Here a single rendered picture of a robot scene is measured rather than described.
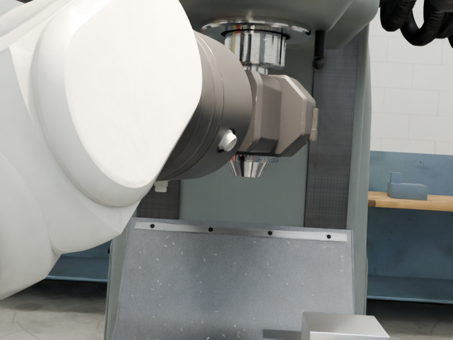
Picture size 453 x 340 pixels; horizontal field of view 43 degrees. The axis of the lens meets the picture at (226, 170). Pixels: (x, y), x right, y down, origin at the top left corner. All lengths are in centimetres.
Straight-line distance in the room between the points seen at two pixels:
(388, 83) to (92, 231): 467
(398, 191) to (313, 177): 336
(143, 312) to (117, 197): 63
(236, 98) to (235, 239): 52
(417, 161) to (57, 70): 472
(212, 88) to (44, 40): 13
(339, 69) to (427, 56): 410
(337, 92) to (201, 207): 25
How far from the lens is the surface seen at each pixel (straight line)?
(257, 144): 36
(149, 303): 81
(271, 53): 44
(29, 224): 17
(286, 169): 83
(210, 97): 29
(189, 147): 28
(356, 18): 59
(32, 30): 18
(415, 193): 420
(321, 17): 43
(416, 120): 486
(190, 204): 84
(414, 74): 488
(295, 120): 39
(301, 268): 82
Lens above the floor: 122
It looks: 3 degrees down
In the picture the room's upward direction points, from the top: 3 degrees clockwise
